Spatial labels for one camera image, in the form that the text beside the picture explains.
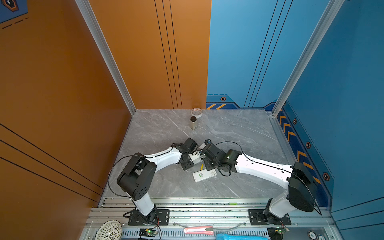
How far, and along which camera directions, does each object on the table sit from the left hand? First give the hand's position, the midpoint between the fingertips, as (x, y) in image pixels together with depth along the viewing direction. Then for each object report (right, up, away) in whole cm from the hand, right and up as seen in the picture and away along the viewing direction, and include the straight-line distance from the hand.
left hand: (187, 159), depth 93 cm
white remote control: (+10, -7, -6) cm, 14 cm away
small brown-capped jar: (+4, +23, +10) cm, 26 cm away
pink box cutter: (+7, -28, -23) cm, 37 cm away
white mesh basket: (-35, -28, -23) cm, 50 cm away
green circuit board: (-17, -30, -22) cm, 41 cm away
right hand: (+11, +1, -10) cm, 15 cm away
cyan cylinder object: (+18, -28, -27) cm, 43 cm away
